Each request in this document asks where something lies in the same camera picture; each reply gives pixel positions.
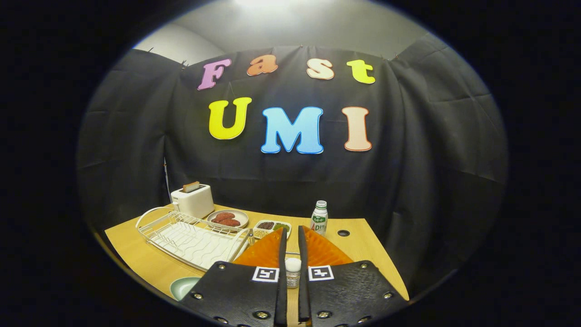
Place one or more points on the white green drink bottle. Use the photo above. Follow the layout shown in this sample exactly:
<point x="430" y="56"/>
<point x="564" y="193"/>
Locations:
<point x="319" y="218"/>

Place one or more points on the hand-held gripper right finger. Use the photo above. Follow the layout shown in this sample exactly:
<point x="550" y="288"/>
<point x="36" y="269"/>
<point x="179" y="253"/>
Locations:
<point x="303" y="295"/>

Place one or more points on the toast bread slice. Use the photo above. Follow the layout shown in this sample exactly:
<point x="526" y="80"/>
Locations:
<point x="191" y="186"/>

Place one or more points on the small plate with sausages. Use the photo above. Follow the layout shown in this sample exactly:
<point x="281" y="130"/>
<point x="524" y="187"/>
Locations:
<point x="243" y="218"/>

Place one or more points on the white divided tray with grains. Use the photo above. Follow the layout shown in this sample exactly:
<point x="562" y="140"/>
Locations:
<point x="261" y="234"/>

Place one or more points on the white toaster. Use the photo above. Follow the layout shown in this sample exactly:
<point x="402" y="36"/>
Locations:
<point x="195" y="202"/>

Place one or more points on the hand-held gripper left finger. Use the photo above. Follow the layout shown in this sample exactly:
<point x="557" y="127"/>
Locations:
<point x="282" y="295"/>

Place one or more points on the black backdrop cloth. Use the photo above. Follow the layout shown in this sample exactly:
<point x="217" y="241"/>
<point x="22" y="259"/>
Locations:
<point x="408" y="181"/>

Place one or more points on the red sausage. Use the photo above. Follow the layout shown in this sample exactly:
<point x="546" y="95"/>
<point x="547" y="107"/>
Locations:
<point x="231" y="222"/>
<point x="223" y="217"/>

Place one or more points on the pale green plate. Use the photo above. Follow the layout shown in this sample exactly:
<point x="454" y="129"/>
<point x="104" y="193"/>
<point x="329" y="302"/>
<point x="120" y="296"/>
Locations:
<point x="182" y="288"/>

